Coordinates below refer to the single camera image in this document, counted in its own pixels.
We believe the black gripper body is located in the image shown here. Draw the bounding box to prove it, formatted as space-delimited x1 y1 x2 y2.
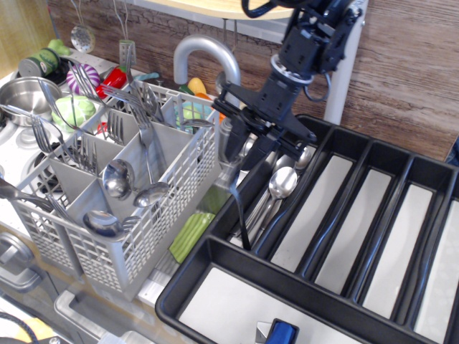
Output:
213 74 316 158

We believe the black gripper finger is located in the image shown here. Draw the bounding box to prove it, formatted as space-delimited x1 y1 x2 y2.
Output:
240 135 280 171
224 118 250 162

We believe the small steel spoon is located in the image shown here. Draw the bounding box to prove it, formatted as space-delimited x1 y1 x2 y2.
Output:
217 160 251 250

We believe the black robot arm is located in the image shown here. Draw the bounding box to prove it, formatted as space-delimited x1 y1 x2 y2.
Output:
213 1 363 170

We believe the steel spoon middle tray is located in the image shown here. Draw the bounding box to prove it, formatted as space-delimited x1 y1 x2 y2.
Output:
252 155 298 215

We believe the steel spoon tray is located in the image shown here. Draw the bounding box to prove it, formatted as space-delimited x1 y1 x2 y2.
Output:
294 146 313 172
252 155 298 215
247 166 298 244

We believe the steel spoon front tray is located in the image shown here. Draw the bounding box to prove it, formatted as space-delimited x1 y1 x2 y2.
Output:
247 166 298 244

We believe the steel spoon back tray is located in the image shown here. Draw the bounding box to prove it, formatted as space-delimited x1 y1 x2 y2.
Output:
294 146 313 172

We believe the spoon basket centre right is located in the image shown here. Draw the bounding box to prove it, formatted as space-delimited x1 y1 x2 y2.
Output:
133 182 169 208

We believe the black cutlery tray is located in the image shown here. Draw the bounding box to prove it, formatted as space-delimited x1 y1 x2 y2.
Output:
155 115 458 343

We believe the spoon basket centre left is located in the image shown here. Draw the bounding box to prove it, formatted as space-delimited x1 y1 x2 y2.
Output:
103 159 134 201

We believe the grey plastic cutlery basket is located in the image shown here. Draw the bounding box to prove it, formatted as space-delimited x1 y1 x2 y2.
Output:
12 87 219 300

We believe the large spoon basket front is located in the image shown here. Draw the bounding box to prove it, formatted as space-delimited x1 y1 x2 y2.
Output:
83 210 141 238

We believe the fork basket back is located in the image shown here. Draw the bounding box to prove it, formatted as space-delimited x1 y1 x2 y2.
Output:
70 62 105 105

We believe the yellow toy fruit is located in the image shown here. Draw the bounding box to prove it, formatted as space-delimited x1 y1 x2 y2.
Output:
187 77 207 95

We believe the grey toy faucet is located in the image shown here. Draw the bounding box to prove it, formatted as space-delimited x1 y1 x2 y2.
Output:
174 34 255 162

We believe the round wooden shelf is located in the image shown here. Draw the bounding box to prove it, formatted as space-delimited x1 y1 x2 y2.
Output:
144 0 293 20

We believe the red toy pepper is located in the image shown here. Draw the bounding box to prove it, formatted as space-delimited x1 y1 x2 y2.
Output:
95 66 127 99

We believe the hanging steel spatula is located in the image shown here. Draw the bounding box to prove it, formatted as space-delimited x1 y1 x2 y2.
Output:
113 1 136 67

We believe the purple striped toy ball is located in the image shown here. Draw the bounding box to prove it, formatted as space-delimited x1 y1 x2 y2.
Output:
66 64 101 95

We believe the green toy cabbage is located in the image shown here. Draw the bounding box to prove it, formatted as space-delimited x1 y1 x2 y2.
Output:
52 95 96 133

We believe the hanging steel skimmer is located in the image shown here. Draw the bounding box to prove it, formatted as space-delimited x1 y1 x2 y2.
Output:
70 0 95 54

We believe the blue object bottom edge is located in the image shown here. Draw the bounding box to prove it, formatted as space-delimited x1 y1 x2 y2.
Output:
265 318 299 344

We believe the fork leaning left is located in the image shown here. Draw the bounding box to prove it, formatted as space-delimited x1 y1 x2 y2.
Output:
1 104 71 156

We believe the green toy can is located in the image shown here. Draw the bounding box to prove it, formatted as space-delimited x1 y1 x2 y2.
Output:
18 48 60 77

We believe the steel pot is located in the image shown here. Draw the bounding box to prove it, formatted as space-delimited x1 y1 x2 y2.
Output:
1 77 62 120

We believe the grey metal post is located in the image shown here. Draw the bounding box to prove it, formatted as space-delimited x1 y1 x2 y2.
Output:
323 0 369 125

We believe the spoon handle far left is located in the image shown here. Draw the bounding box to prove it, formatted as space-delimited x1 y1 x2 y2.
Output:
0 178 54 212

